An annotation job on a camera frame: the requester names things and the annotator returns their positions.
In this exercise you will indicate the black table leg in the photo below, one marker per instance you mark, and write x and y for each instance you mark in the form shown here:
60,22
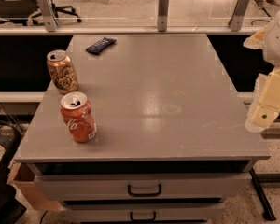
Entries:
268,213

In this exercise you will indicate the upper grey drawer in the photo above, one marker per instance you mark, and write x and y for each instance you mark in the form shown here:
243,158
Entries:
114,187

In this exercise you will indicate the middle metal bracket post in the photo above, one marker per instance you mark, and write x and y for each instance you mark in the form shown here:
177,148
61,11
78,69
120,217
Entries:
163,6

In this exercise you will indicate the metal bracket post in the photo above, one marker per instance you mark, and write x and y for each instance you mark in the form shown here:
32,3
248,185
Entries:
236,21
163,6
49,20

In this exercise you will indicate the right metal bracket post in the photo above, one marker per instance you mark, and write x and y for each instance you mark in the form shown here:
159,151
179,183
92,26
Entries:
236,21

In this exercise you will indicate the left metal bracket post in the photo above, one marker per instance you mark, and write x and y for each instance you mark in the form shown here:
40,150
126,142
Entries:
49,20

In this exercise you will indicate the black upper drawer handle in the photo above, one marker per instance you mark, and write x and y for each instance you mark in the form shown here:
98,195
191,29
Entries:
144,192

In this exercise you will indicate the dark blue rxbar wrapper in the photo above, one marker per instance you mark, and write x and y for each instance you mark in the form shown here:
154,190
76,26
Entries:
100,45

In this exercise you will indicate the black drawer handle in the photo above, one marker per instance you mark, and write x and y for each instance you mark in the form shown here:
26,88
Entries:
144,192
142,217

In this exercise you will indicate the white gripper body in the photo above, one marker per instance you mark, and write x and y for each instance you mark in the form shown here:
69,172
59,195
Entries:
278,42

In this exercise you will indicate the cardboard box under table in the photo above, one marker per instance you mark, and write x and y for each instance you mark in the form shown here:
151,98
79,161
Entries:
23,178

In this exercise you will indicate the red coke can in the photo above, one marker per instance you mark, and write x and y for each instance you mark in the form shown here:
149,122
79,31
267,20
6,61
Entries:
76,112

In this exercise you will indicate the black lower drawer handle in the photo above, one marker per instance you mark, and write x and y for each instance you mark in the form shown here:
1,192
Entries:
142,217

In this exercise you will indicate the black office chair background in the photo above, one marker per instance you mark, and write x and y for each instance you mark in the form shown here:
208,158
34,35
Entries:
18,11

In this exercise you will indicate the brown gold soda can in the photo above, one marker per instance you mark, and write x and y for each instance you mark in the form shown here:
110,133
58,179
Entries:
62,71

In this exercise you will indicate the lower grey drawer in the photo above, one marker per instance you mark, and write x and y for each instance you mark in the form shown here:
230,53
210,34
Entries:
165,212

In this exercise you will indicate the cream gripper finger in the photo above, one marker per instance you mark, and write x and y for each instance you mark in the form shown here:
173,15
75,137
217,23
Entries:
256,40
265,107

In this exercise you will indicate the black chair at left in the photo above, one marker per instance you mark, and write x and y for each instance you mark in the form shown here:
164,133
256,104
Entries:
11,209

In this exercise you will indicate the grey drawer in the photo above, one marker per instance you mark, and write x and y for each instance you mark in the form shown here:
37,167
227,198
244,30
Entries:
165,212
114,187

